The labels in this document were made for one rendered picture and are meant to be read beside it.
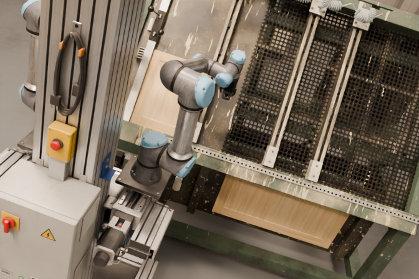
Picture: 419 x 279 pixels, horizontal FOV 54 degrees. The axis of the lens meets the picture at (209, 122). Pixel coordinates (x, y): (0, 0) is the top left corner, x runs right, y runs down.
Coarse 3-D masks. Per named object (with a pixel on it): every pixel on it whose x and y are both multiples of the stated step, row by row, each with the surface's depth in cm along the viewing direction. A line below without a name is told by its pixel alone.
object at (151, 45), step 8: (168, 0) 261; (160, 8) 261; (168, 8) 264; (152, 40) 259; (152, 48) 259; (144, 56) 258; (144, 64) 258; (144, 72) 257; (136, 80) 257; (136, 88) 257; (136, 96) 256; (128, 104) 256; (128, 112) 255; (128, 120) 255
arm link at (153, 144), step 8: (144, 136) 187; (152, 136) 188; (160, 136) 189; (144, 144) 185; (152, 144) 183; (160, 144) 184; (168, 144) 187; (144, 152) 187; (152, 152) 185; (160, 152) 184; (144, 160) 188; (152, 160) 187
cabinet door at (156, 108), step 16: (160, 64) 261; (144, 80) 259; (160, 80) 260; (144, 96) 258; (160, 96) 259; (176, 96) 259; (144, 112) 258; (160, 112) 258; (176, 112) 259; (160, 128) 257
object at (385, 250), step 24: (192, 168) 290; (168, 192) 297; (192, 192) 301; (216, 192) 297; (192, 240) 292; (216, 240) 291; (336, 240) 302; (360, 240) 299; (384, 240) 270; (264, 264) 292; (288, 264) 292; (360, 264) 311; (384, 264) 274
